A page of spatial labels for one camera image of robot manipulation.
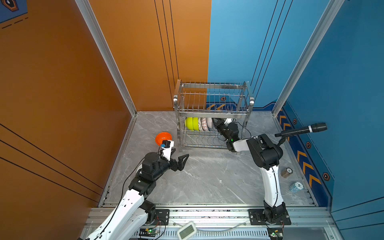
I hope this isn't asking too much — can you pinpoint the orange plastic bowl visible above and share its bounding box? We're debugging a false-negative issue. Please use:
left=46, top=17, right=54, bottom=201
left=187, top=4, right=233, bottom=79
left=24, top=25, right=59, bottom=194
left=155, top=132, right=172, bottom=146

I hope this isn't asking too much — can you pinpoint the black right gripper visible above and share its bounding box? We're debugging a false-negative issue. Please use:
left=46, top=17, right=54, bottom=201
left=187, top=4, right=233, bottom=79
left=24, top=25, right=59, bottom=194
left=212, top=115, right=232, bottom=143

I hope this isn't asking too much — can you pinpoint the stainless steel dish rack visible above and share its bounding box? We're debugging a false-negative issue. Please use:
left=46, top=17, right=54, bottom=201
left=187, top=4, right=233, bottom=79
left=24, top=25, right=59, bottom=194
left=173, top=80, right=255, bottom=149

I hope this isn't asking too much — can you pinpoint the lime green bowl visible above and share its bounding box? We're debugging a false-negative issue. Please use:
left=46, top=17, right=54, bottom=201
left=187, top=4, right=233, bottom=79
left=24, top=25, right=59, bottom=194
left=185, top=117, right=194, bottom=131
left=193, top=117, right=200, bottom=131

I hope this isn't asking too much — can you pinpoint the green circuit board left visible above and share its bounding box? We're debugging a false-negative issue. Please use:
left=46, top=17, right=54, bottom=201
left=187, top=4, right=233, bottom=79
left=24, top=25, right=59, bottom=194
left=139, top=228, right=160, bottom=239

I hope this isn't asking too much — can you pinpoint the brown poker chip stack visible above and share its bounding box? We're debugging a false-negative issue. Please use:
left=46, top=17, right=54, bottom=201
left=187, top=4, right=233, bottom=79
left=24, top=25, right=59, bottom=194
left=281, top=168, right=293, bottom=178

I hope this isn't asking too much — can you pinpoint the aluminium corner post right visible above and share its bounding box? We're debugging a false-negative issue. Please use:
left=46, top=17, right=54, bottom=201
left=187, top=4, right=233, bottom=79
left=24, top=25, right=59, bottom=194
left=272, top=0, right=345, bottom=117

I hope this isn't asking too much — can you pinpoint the black microphone on stand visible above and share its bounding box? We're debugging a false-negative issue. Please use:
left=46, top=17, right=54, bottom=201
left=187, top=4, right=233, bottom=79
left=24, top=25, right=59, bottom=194
left=275, top=123, right=328, bottom=146

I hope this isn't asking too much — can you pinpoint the blue triangle patterned bowl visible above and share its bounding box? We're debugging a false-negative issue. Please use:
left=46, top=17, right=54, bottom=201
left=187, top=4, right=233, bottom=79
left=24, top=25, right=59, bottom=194
left=201, top=118, right=209, bottom=131

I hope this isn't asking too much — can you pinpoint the pink striped ceramic bowl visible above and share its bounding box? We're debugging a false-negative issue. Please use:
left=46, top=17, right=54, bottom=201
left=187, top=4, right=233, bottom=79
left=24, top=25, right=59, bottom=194
left=206, top=118, right=213, bottom=131

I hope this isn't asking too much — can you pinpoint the aluminium corner post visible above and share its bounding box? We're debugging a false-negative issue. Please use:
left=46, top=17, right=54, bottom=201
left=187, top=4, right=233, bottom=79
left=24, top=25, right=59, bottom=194
left=75, top=0, right=137, bottom=117
left=272, top=0, right=345, bottom=117

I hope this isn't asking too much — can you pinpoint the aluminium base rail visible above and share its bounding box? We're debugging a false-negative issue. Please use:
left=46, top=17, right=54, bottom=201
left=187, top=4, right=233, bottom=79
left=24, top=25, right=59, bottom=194
left=80, top=204, right=344, bottom=240

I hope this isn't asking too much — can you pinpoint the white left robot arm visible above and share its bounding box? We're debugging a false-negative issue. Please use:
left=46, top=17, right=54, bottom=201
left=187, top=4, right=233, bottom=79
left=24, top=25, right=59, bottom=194
left=86, top=152, right=190, bottom=240

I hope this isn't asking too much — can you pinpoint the white handheld timer device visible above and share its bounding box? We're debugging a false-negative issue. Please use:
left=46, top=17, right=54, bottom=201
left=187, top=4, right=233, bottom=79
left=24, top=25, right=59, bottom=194
left=177, top=222, right=198, bottom=240

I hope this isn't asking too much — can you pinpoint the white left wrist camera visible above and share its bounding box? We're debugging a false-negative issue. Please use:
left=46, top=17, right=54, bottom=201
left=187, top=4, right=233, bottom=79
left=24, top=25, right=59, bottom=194
left=160, top=140, right=174, bottom=161

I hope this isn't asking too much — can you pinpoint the aluminium corner post left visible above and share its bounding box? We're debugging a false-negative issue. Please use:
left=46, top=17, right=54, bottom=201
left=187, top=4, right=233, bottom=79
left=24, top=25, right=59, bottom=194
left=75, top=0, right=137, bottom=117

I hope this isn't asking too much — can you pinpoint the blue poker chip stack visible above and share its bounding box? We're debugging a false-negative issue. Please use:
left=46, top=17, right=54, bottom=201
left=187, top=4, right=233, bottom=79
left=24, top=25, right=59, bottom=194
left=289, top=182, right=304, bottom=193

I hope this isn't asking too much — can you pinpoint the white maroon patterned bowl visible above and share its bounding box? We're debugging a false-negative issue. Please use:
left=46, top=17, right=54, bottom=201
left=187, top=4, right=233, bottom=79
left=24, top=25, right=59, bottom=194
left=198, top=118, right=203, bottom=131

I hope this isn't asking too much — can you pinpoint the circuit board right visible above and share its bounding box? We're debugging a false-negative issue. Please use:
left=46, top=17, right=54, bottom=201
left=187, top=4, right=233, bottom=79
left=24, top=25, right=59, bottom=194
left=267, top=228, right=284, bottom=240

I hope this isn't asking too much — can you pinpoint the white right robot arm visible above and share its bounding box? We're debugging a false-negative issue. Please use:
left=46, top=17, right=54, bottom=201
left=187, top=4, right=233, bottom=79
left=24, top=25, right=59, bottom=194
left=213, top=118, right=292, bottom=225

